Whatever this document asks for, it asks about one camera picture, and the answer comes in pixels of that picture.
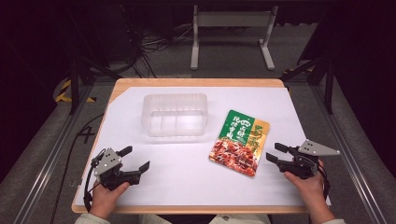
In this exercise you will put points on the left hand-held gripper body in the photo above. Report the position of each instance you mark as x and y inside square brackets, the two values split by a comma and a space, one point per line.
[109, 166]

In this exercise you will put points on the white paper sheet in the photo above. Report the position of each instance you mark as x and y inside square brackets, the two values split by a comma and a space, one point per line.
[186, 174]

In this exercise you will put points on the white metal stand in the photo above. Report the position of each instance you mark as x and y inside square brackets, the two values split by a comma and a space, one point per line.
[233, 20]

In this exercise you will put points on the person's left hand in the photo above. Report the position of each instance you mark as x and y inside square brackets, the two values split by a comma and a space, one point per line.
[106, 199]

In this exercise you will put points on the black metal stand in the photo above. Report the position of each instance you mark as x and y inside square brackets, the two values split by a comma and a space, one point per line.
[76, 84]
[325, 81]

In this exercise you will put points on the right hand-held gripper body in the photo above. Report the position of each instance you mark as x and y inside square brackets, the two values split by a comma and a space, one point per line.
[303, 163]

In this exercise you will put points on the aluminium rail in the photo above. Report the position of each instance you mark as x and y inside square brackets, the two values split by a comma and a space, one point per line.
[53, 155]
[345, 149]

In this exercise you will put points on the green and red snack packet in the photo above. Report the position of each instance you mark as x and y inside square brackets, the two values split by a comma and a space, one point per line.
[239, 143]

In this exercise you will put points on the clear plastic container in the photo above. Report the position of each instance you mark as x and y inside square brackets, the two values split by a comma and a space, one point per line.
[175, 115]

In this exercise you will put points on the person's right hand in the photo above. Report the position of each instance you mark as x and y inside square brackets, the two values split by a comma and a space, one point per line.
[308, 188]

